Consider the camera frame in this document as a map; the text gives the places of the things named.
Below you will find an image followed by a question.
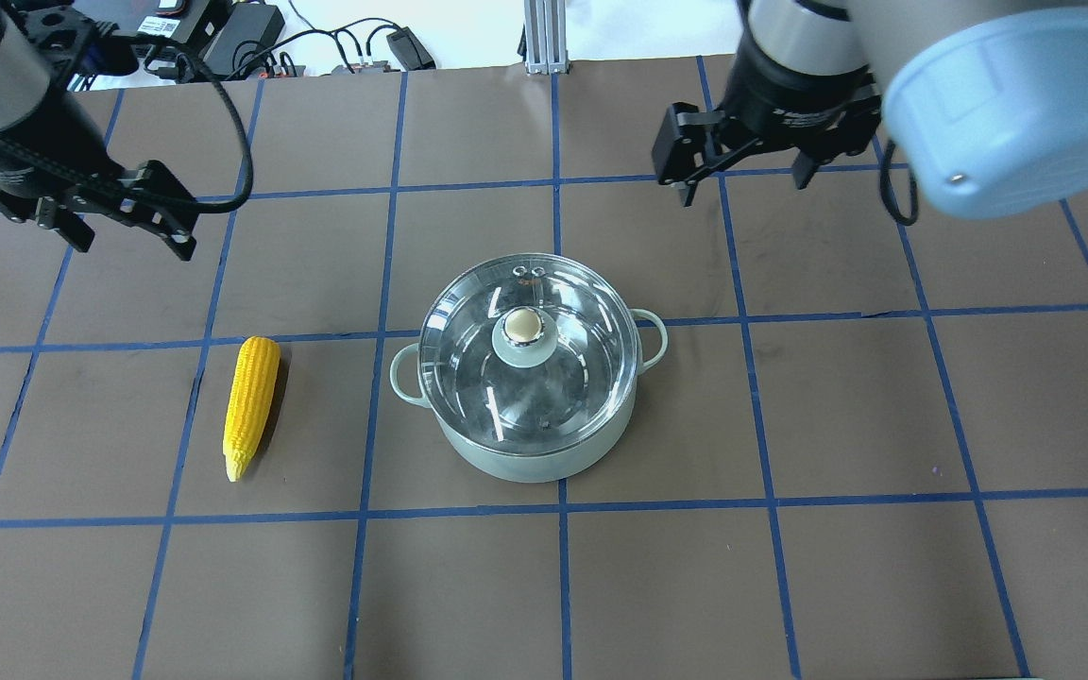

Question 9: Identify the brown table mat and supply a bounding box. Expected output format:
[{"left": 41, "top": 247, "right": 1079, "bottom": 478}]
[{"left": 0, "top": 57, "right": 1088, "bottom": 679}]

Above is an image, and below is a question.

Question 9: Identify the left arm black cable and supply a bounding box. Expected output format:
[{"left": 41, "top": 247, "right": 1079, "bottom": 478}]
[{"left": 0, "top": 42, "right": 255, "bottom": 214}]

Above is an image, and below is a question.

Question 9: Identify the glass pot lid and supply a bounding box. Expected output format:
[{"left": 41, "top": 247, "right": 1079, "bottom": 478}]
[{"left": 416, "top": 254, "right": 640, "bottom": 447}]

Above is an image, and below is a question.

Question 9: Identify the yellow corn cob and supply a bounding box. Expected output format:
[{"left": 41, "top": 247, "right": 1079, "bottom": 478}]
[{"left": 221, "top": 336, "right": 281, "bottom": 483}]

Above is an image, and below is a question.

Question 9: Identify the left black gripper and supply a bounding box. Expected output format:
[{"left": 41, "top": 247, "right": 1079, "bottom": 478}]
[{"left": 0, "top": 166, "right": 197, "bottom": 262}]

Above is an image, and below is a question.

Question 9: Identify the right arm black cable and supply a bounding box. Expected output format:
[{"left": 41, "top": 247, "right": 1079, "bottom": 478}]
[{"left": 877, "top": 137, "right": 920, "bottom": 227}]

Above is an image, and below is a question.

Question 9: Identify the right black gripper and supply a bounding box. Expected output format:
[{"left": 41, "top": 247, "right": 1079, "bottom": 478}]
[{"left": 651, "top": 94, "right": 881, "bottom": 208}]

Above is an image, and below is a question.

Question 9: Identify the black power adapter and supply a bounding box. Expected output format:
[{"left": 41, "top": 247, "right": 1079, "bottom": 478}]
[{"left": 385, "top": 26, "right": 436, "bottom": 72}]

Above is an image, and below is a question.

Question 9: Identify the pale green steel pot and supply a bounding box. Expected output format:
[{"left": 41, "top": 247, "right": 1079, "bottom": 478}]
[{"left": 388, "top": 254, "right": 670, "bottom": 485}]

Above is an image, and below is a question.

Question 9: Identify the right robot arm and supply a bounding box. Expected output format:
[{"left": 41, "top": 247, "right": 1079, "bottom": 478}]
[{"left": 652, "top": 1, "right": 1088, "bottom": 219}]

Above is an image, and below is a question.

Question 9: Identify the black electronics box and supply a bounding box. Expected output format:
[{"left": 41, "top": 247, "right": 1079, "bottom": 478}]
[{"left": 72, "top": 0, "right": 285, "bottom": 81}]

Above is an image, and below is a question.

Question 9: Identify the aluminium frame post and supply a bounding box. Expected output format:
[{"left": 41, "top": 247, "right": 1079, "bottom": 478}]
[{"left": 522, "top": 0, "right": 570, "bottom": 75}]

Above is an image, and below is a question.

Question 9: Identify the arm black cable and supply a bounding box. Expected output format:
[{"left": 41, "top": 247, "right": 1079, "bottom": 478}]
[
  {"left": 877, "top": 137, "right": 920, "bottom": 227},
  {"left": 0, "top": 42, "right": 255, "bottom": 214}
]

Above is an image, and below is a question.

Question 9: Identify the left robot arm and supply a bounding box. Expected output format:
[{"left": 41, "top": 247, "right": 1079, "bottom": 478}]
[{"left": 0, "top": 1, "right": 197, "bottom": 260}]

